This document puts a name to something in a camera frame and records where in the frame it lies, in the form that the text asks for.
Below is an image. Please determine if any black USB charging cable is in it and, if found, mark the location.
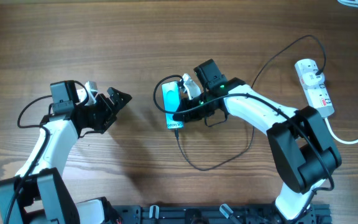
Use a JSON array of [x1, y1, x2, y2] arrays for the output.
[[173, 34, 328, 172]]

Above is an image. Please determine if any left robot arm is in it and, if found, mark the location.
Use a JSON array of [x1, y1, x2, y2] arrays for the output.
[[0, 80, 132, 223]]

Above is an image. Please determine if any left camera black cable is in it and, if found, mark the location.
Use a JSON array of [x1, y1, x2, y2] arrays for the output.
[[4, 80, 90, 224]]

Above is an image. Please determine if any white charger plug adapter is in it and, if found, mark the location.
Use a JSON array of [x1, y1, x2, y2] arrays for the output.
[[300, 72, 325, 89]]

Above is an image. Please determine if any teal Galaxy smartphone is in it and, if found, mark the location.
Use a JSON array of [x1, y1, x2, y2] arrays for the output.
[[162, 81, 184, 129]]

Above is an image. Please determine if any white power strip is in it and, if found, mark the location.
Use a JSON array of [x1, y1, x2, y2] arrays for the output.
[[295, 58, 334, 118]]

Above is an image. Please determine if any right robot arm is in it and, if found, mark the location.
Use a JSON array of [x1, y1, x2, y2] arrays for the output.
[[162, 59, 342, 223]]

